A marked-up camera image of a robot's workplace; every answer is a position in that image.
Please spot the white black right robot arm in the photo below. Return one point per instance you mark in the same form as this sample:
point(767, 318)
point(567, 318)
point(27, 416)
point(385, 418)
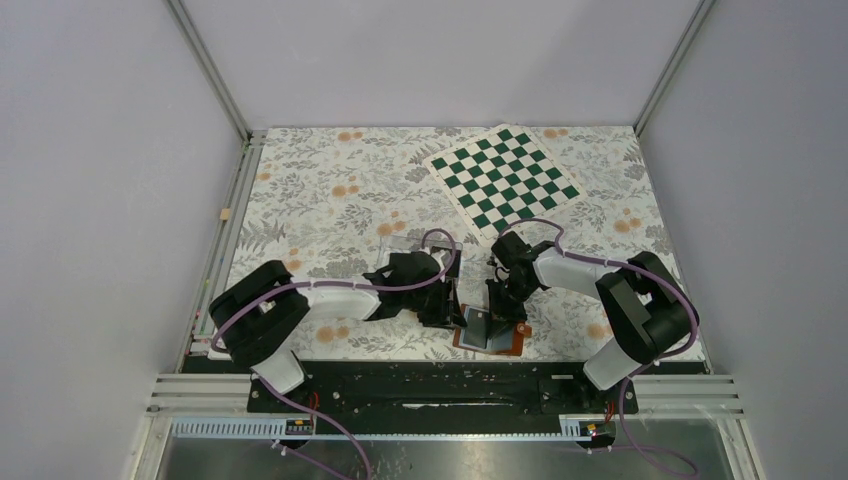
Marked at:
point(646, 309)

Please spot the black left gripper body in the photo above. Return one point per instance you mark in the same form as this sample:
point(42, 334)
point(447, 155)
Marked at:
point(436, 307)

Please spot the brown leather card holder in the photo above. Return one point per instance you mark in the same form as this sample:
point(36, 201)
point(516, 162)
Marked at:
point(505, 339)

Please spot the clear acrylic card box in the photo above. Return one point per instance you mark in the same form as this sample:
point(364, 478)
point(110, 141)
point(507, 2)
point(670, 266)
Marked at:
point(434, 251)

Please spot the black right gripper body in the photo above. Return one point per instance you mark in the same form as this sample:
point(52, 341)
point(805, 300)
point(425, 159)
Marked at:
point(508, 297)

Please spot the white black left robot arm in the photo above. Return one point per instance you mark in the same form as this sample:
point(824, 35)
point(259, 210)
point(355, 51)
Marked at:
point(254, 318)

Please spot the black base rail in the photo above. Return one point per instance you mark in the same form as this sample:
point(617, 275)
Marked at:
point(431, 397)

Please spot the green white checkered mat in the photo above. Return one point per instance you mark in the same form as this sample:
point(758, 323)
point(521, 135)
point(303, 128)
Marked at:
point(501, 176)

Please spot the black VIP credit card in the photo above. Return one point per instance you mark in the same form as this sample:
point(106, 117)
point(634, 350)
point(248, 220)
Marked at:
point(476, 333)

